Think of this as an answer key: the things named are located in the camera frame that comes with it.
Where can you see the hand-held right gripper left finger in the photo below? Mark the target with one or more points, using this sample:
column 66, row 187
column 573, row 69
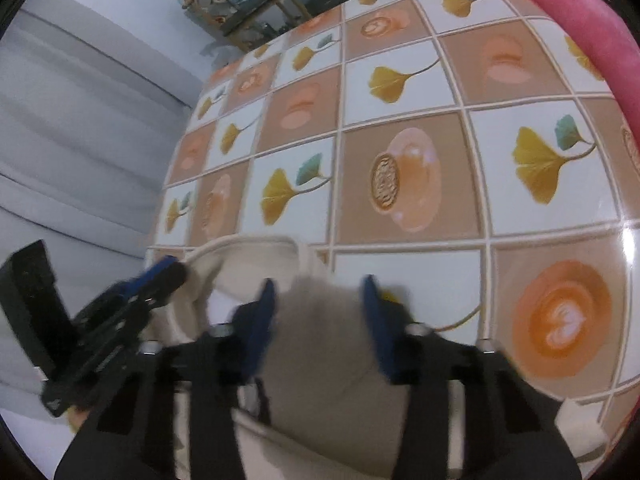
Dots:
column 262, row 320

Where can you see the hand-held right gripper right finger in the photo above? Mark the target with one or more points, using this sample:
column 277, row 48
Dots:
column 380, row 332

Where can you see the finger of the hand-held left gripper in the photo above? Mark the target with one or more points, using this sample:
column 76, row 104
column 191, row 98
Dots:
column 160, row 274

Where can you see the cream sweater with black lines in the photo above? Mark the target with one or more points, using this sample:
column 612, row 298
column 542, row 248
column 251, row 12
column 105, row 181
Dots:
column 320, row 345

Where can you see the white curtain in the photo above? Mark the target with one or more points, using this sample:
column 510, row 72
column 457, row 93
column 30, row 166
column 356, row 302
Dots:
column 75, row 135

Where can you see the tile-patterned table cover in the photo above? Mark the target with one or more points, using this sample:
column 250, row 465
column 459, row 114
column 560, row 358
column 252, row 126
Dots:
column 415, row 85

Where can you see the wooden chair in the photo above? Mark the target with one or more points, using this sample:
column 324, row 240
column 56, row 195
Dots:
column 260, row 2

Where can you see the pink floral blanket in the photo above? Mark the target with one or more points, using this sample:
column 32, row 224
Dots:
column 575, row 15

